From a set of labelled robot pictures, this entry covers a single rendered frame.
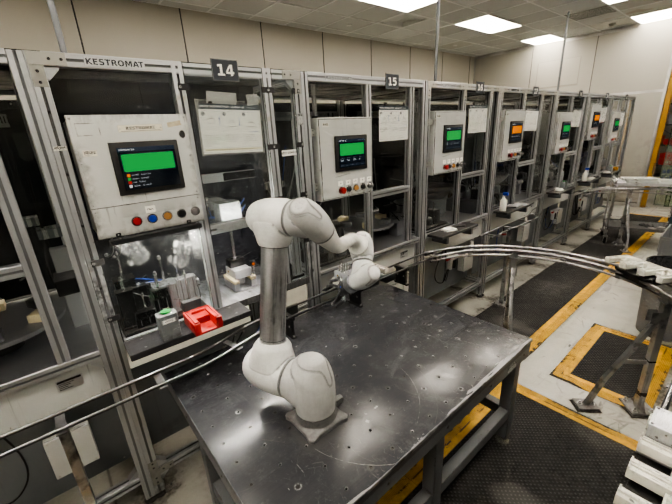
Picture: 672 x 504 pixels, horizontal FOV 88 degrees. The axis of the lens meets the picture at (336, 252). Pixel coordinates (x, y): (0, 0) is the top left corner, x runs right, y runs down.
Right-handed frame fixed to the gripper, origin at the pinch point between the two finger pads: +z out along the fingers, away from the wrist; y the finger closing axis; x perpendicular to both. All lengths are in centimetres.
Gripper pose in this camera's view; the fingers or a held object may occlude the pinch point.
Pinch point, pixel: (328, 296)
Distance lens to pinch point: 194.4
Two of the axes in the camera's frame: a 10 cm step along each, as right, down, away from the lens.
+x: -8.2, -0.4, -5.7
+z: -5.4, 3.8, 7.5
